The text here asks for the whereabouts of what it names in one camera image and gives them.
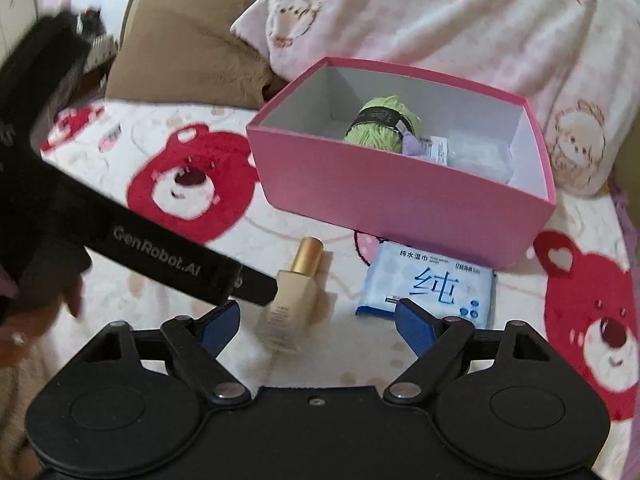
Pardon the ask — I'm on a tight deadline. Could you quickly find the gold cap foundation bottle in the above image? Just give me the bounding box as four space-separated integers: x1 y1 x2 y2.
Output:
255 237 324 352

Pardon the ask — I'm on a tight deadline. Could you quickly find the blue wet wipes pack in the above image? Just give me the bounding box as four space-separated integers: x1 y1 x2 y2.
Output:
356 242 495 328

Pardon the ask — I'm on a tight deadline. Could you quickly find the pink cardboard box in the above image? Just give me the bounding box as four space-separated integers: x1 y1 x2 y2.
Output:
246 58 556 270

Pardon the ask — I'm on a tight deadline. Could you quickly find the clear plastic packet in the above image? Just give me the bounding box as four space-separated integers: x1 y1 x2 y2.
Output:
421 132 513 184

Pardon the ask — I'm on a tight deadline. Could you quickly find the small purple plush toy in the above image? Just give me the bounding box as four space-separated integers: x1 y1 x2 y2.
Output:
401 132 431 159

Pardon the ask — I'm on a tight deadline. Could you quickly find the green yarn ball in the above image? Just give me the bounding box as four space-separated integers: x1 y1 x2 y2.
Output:
344 96 420 154

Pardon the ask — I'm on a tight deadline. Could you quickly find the person's left hand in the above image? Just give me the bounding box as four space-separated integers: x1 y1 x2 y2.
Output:
1 246 91 368

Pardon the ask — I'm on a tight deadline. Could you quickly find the brown pillow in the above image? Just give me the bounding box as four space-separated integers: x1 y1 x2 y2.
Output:
105 0 285 110

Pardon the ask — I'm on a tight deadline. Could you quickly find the pink cartoon print pillow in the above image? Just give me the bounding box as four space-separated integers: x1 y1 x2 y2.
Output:
231 0 639 196

